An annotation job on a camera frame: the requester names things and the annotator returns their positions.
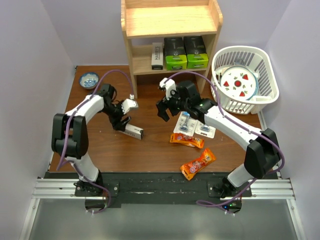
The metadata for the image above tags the white Harry's razor box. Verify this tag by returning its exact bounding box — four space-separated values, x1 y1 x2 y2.
151 42 164 70

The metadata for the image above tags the blue razor blister pack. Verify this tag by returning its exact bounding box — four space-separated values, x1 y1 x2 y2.
173 111 198 137
194 121 216 139

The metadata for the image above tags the white plastic laundry basket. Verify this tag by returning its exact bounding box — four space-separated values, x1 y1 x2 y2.
211 45 279 115

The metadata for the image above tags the left blue razor blister pack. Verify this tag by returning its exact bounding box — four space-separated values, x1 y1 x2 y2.
173 111 198 137

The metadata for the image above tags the orange razor bag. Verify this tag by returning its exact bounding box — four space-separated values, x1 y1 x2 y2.
169 133 205 149
180 148 216 181

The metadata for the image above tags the silver Harry's razor box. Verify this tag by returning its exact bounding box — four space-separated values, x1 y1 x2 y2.
120 123 144 140

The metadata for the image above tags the right blue razor blister pack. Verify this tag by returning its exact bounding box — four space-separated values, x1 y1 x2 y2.
194 121 216 139

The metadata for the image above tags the white watermelon pattern plate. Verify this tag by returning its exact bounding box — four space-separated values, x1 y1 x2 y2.
220 65 258 101

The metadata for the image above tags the black green razor box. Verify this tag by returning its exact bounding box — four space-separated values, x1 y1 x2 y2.
164 37 188 71
183 35 209 69

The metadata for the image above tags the purple cable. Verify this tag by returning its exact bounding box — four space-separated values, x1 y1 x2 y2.
167 71 286 210
56 70 135 215

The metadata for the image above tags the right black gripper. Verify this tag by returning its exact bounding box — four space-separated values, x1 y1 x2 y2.
156 86 190 122

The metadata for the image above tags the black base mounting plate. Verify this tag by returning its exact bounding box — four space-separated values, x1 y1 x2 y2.
39 172 253 214

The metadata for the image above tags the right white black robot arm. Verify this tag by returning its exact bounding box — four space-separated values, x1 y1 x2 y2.
156 78 281 198

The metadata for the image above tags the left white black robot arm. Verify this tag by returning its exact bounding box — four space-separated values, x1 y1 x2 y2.
51 84 138 197

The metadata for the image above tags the wooden two-tier shelf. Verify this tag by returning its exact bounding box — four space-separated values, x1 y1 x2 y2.
120 0 223 95

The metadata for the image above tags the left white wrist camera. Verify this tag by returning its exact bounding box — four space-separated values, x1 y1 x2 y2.
121 94 139 115

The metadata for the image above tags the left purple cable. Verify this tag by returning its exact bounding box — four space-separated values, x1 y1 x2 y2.
56 70 135 215

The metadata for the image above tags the blue white ceramic bowl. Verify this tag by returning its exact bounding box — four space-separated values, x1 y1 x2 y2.
78 72 100 90

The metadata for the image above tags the aluminium rail frame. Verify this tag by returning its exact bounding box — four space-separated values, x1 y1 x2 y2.
20 111 306 240

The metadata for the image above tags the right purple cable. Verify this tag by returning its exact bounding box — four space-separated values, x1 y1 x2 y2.
167 71 286 210

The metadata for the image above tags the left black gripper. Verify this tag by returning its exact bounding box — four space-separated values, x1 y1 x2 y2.
101 99 131 131

